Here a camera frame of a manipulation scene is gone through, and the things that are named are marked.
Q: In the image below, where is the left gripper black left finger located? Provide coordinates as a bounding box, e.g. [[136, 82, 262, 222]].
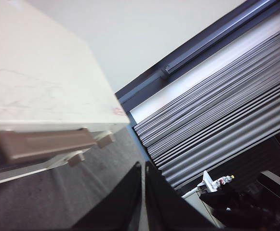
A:
[[71, 161, 142, 231]]

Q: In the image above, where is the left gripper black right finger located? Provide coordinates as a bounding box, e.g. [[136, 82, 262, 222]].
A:
[[143, 160, 217, 231]]

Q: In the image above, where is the oven door with brown handle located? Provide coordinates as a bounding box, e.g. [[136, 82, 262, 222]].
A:
[[0, 127, 99, 187]]

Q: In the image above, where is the cream white toaster oven housing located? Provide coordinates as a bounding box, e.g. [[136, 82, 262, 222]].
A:
[[0, 0, 131, 188]]

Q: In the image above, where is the grey pleated window blind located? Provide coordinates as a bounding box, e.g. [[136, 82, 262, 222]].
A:
[[132, 26, 280, 188]]

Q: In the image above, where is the white metal bracket stand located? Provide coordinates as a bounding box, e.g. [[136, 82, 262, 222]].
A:
[[182, 169, 237, 199]]

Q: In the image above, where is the black machine frame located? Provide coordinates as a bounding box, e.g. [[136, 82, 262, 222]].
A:
[[200, 134, 280, 231]]

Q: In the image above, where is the dark grey window frame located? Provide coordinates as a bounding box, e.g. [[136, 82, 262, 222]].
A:
[[114, 0, 280, 109]]

